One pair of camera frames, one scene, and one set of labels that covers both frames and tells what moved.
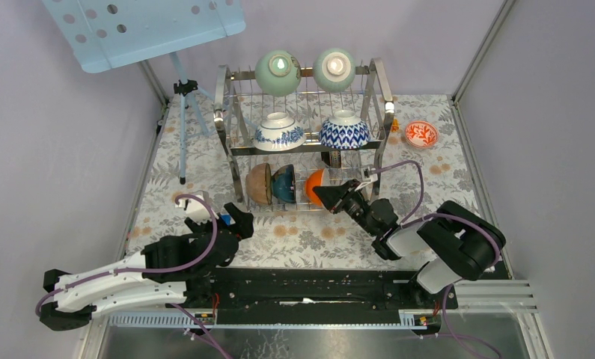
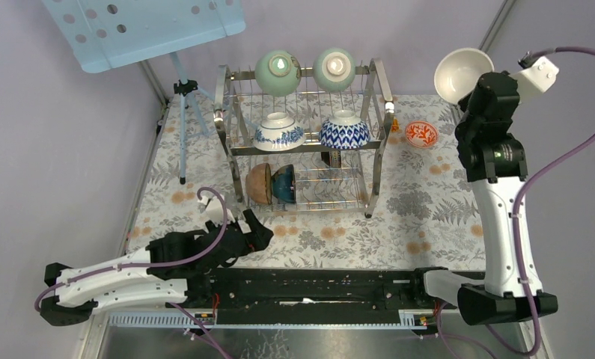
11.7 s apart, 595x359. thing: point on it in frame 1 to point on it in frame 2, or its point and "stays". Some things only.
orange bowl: [315, 179] to [458, 71]
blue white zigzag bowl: [344, 130] stays
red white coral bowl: [421, 134] stays
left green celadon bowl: [278, 72] stays
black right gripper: [331, 195] to [464, 102]
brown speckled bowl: [259, 184] stays
